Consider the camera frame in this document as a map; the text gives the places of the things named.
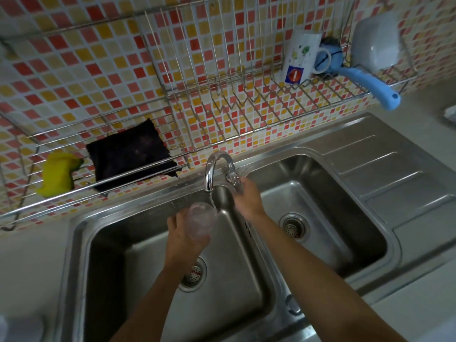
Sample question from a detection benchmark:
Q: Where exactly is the person's right hand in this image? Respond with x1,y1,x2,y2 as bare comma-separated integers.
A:
233,176,266,223

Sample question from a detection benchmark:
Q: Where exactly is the person's left hand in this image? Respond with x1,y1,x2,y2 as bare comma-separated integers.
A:
167,209,213,265

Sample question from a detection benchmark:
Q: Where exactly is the clear drinking glass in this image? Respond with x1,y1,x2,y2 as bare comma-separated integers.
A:
185,202,219,243

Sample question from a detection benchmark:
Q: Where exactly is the chrome sink faucet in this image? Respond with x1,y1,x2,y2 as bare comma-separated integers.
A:
204,152,243,193

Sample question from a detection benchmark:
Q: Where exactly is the person's left forearm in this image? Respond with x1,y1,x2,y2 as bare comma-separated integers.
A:
110,258,202,342

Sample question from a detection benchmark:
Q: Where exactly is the person's right forearm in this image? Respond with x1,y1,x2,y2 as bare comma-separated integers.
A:
249,213,408,342

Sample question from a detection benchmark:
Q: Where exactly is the round metal drain strainer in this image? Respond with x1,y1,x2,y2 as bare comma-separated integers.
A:
177,256,208,293
279,212,311,243

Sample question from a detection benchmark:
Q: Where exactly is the black cloth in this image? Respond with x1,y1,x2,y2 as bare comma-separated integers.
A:
85,118,179,193

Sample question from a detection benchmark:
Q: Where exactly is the stainless steel double sink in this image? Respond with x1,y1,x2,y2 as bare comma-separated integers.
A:
58,111,456,342

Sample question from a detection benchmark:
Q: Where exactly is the yellow sponge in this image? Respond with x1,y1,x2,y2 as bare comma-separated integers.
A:
37,152,85,198

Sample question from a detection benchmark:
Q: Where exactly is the round metal sink knob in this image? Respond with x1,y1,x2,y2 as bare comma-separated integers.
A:
285,295,304,316

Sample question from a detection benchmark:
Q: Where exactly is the white printed mug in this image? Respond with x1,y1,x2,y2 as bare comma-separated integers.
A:
283,29,333,85

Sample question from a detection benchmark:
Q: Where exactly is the blue dish brush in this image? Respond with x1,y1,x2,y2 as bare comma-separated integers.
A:
313,36,402,111

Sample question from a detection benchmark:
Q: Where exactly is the white plastic container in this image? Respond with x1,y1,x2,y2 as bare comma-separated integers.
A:
351,11,400,72

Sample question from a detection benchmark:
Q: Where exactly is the wire dish drying rack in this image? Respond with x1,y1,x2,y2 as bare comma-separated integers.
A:
136,0,419,154

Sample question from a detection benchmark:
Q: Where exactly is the wire wall shelf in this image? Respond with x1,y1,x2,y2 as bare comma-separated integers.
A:
0,13,190,232

